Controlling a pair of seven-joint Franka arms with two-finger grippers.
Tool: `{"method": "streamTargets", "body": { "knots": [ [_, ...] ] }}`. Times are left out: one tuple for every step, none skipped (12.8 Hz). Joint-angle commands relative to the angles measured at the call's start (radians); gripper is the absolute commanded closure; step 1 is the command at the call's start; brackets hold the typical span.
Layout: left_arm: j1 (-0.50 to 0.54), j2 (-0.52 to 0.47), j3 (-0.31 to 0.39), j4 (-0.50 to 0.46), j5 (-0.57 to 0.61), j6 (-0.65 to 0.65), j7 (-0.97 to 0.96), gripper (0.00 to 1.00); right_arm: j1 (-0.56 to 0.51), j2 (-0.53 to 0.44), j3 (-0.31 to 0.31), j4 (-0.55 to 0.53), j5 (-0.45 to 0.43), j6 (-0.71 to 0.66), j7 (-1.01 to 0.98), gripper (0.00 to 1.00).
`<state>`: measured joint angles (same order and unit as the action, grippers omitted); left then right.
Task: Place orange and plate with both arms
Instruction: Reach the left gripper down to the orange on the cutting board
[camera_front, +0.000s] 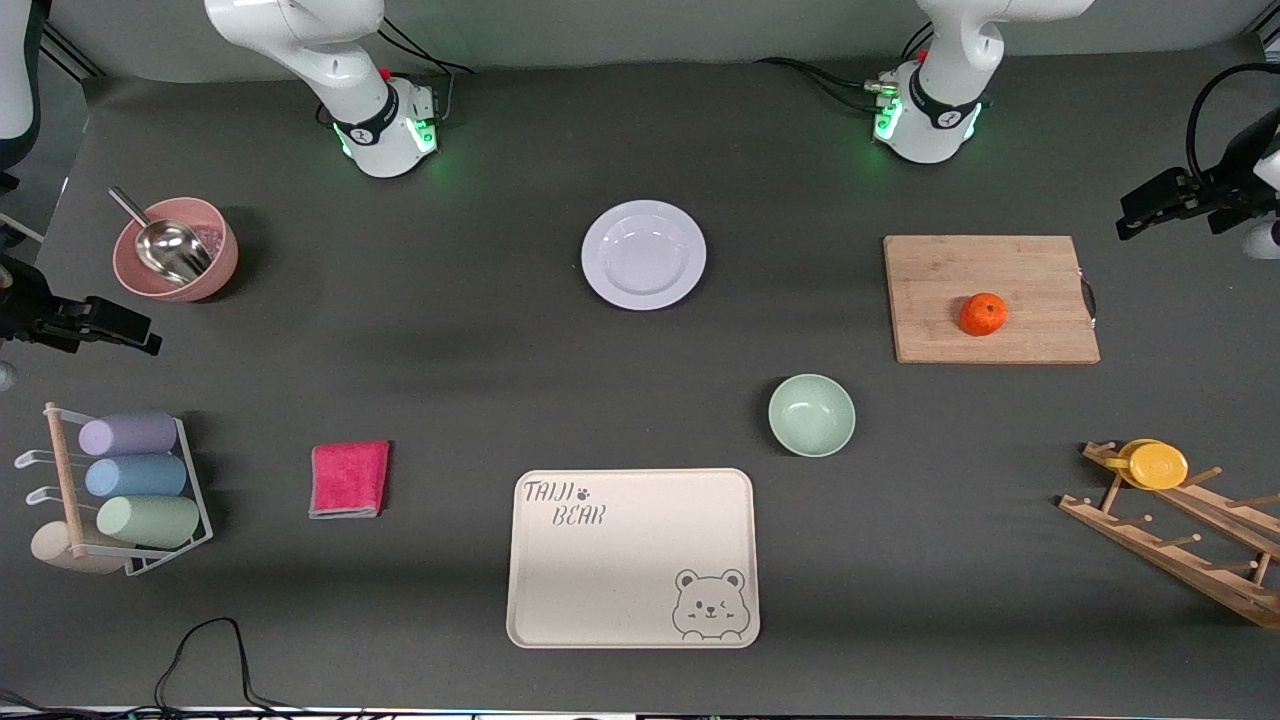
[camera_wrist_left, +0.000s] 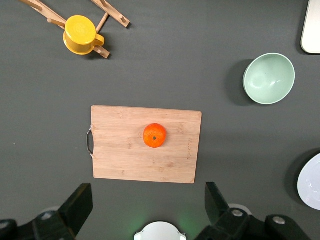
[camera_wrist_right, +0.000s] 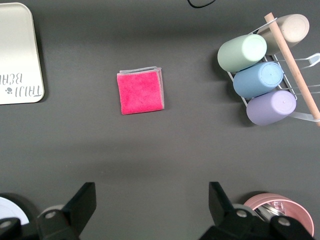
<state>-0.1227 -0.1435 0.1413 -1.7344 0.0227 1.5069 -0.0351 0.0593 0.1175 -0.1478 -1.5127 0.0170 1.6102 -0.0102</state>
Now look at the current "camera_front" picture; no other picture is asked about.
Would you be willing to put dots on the orange fruit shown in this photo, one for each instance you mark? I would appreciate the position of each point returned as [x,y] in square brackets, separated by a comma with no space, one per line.
[983,314]

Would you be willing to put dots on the pink folded cloth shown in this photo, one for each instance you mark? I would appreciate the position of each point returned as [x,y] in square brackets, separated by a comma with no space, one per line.
[349,480]

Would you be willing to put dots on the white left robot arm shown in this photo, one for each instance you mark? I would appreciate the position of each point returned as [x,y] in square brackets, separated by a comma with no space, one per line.
[935,130]

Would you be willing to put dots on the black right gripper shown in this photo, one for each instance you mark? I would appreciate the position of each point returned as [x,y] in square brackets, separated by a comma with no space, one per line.
[28,312]

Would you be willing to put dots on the wooden cutting board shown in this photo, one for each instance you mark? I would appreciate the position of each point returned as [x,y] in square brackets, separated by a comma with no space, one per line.
[940,300]

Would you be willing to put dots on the yellow cup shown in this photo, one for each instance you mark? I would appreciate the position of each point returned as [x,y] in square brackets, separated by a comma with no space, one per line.
[1155,466]

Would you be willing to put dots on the green cup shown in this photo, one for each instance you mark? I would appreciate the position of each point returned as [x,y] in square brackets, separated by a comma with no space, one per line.
[150,521]

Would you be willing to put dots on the pink bowl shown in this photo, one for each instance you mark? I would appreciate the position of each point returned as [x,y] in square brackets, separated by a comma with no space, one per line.
[128,265]

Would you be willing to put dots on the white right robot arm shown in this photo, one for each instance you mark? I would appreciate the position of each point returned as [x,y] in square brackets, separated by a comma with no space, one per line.
[370,130]

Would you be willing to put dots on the wooden peg rack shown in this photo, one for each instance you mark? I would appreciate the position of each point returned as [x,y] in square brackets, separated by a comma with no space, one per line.
[1150,548]

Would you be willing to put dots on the green bowl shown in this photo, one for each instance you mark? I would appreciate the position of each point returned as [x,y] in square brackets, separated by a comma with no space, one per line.
[811,415]

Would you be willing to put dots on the white round plate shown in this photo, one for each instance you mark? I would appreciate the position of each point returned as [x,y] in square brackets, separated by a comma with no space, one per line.
[643,255]

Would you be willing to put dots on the purple cup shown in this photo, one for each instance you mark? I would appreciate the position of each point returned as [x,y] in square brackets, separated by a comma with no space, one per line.
[130,434]

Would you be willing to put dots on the beige cup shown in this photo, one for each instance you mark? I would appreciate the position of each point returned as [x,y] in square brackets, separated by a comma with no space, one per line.
[50,550]

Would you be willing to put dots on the blue cup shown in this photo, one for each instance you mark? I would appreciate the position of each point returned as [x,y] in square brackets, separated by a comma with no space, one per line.
[137,477]

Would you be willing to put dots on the metal scoop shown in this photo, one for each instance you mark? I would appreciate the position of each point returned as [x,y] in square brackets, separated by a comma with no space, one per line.
[172,250]

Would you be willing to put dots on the beige bear print tray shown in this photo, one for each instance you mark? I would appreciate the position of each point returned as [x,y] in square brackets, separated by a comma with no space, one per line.
[620,570]

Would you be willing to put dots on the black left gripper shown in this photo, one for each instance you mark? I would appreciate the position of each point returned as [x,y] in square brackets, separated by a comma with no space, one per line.
[1226,184]

